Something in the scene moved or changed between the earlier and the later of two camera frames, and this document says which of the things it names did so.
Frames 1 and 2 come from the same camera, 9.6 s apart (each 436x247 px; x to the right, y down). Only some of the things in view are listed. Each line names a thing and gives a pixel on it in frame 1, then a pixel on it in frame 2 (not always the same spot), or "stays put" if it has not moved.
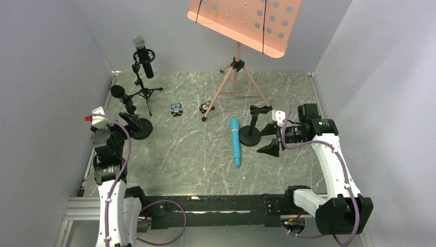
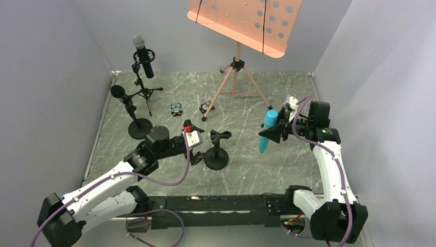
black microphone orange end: [118, 91] stays put
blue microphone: [235, 127] to [271, 120]
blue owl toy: [176, 109] stays put
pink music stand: [264, 26] stays put
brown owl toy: [204, 106] stays put
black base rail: [169, 211] stays put
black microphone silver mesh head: [139, 41] stays put
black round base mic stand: [250, 136] to [218, 158]
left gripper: [113, 132] to [192, 148]
